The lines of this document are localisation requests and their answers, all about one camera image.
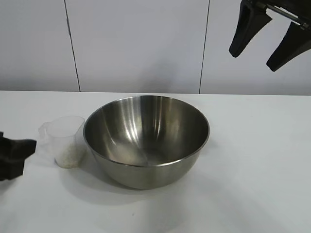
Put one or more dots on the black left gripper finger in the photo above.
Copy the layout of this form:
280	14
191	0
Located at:
12	167
17	145

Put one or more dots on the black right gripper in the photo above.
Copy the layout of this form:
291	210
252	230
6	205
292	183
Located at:
296	9

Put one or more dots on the clear plastic measuring cup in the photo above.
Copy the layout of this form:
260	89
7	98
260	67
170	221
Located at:
70	136

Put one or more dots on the white rice grains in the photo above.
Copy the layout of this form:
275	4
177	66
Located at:
70	157

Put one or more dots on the stainless steel mixing bowl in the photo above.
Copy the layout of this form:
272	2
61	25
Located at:
145	136

